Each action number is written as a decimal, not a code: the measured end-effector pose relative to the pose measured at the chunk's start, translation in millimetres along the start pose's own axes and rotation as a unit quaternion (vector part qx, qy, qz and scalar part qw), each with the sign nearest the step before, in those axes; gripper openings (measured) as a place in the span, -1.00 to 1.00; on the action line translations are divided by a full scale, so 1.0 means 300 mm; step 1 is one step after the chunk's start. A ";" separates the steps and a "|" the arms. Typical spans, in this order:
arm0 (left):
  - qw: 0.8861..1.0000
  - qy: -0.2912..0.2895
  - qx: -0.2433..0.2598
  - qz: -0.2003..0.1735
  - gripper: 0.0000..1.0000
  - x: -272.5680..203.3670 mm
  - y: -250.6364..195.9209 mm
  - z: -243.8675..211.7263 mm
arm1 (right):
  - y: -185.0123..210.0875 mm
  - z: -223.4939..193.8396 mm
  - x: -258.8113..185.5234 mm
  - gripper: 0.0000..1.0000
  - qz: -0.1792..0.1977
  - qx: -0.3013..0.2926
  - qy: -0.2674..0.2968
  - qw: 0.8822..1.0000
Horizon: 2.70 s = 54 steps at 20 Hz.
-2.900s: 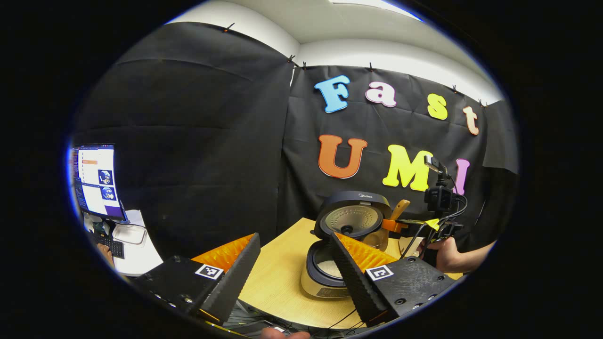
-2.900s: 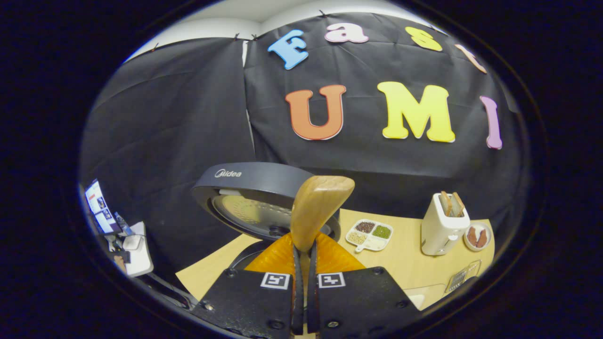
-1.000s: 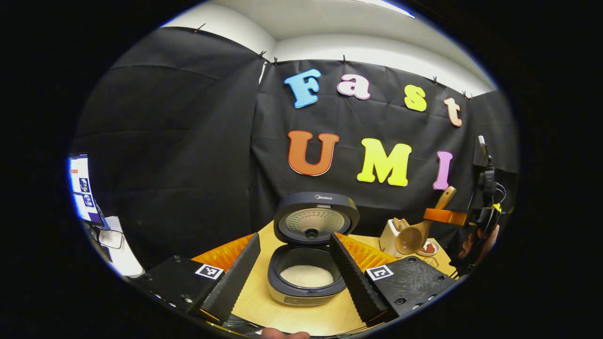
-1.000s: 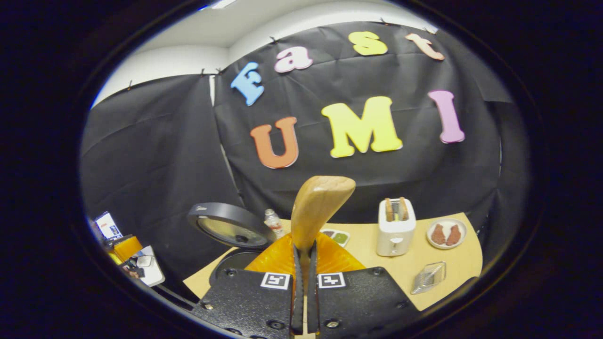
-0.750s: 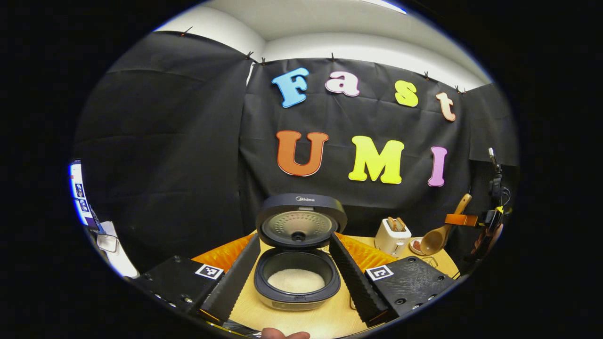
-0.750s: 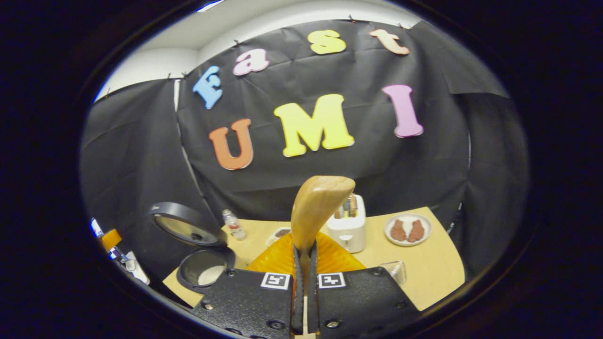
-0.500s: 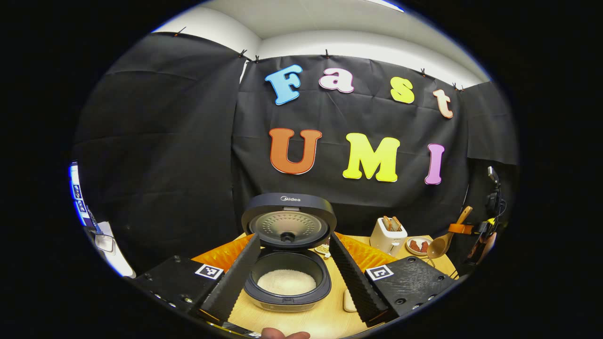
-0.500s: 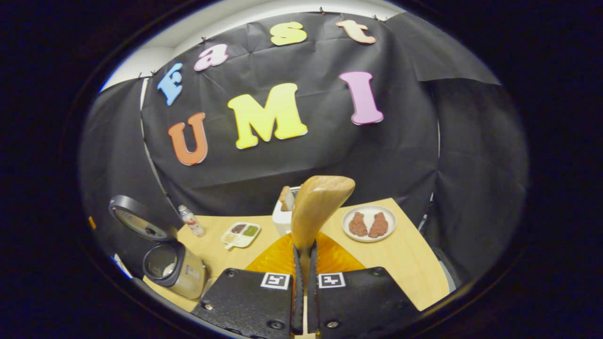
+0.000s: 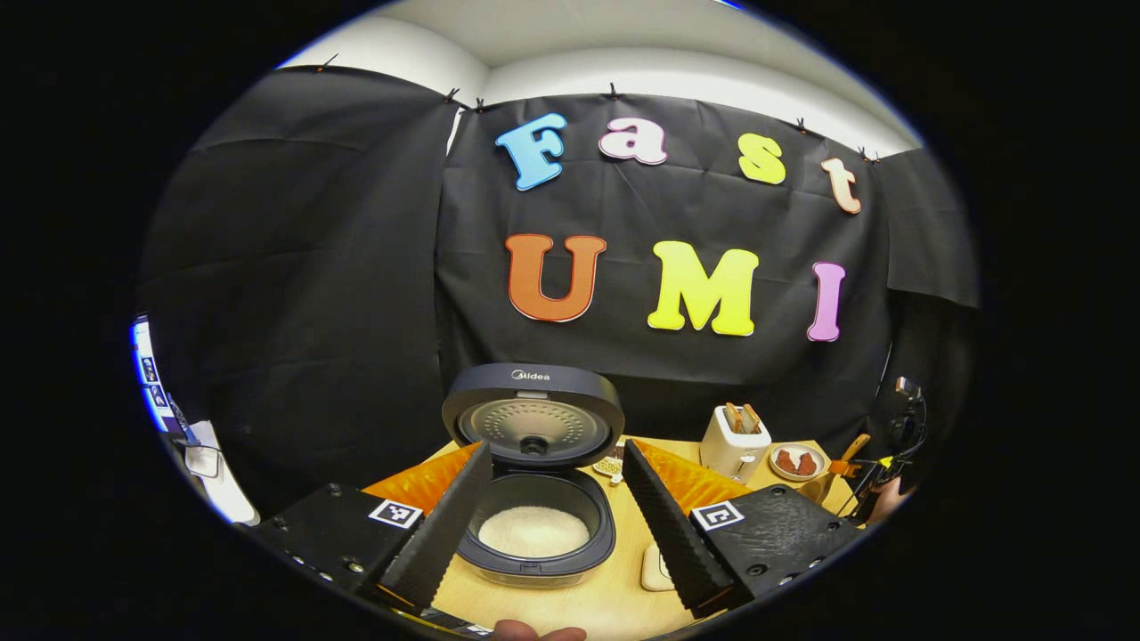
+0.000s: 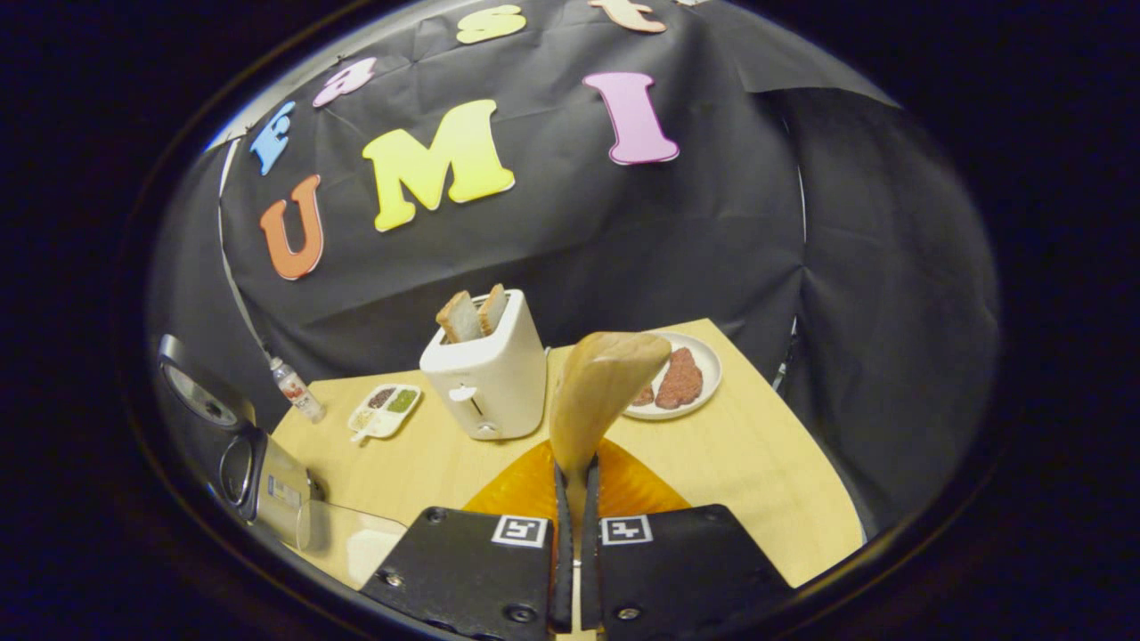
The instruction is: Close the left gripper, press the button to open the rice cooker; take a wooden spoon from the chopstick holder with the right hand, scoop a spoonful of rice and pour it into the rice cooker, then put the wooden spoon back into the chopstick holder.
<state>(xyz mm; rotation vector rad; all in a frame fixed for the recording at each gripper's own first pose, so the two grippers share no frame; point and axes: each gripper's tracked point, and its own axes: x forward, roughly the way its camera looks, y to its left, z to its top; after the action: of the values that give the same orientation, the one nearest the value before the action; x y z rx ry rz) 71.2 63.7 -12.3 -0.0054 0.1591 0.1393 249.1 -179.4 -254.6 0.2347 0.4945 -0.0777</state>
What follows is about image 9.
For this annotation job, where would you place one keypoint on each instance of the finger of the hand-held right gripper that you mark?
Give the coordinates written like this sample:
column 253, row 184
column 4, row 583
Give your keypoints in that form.
column 840, row 468

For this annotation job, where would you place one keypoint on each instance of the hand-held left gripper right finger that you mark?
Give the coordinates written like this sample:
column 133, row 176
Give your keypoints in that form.
column 672, row 534

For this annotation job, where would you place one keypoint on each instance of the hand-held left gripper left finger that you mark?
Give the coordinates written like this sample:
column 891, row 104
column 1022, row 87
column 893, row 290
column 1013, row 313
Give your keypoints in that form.
column 441, row 534

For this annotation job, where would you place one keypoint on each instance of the wooden spoon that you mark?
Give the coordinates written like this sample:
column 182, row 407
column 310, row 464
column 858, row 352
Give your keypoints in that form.
column 857, row 445

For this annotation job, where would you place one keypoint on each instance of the white rice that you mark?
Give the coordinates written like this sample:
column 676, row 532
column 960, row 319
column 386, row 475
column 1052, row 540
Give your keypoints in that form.
column 534, row 531

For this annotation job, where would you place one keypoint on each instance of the dark grey rice cooker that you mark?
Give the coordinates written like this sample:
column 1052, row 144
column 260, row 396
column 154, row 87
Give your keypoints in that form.
column 534, row 401

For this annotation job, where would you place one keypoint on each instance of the brown meat piece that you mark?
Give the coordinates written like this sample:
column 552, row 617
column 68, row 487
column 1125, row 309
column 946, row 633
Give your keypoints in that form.
column 806, row 464
column 785, row 461

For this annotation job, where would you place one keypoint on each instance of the clear glass tray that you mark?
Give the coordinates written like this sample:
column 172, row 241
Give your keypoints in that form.
column 655, row 570

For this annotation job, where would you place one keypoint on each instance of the white plate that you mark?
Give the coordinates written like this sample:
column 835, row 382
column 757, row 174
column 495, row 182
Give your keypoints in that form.
column 797, row 476

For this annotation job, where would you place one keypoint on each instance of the divided white bean dish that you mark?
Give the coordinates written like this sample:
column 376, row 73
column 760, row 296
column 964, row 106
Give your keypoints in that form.
column 608, row 465

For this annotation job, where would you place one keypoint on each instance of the white toaster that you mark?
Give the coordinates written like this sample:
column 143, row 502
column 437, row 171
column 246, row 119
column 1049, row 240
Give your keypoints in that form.
column 726, row 450

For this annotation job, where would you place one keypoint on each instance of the toast slice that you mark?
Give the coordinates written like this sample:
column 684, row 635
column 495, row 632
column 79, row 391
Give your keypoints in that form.
column 751, row 417
column 732, row 417

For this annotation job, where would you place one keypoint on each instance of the black backdrop cloth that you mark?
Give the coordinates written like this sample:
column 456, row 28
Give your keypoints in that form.
column 356, row 294

